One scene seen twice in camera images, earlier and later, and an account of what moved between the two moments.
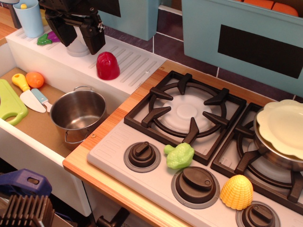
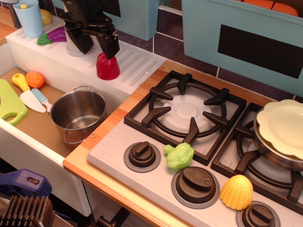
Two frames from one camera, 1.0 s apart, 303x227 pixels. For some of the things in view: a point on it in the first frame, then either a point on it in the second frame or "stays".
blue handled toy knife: x=42 y=99 stays
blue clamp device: x=26 y=181 stays
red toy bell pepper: x=107 y=66 stays
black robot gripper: x=82 y=13 -> x=88 y=16
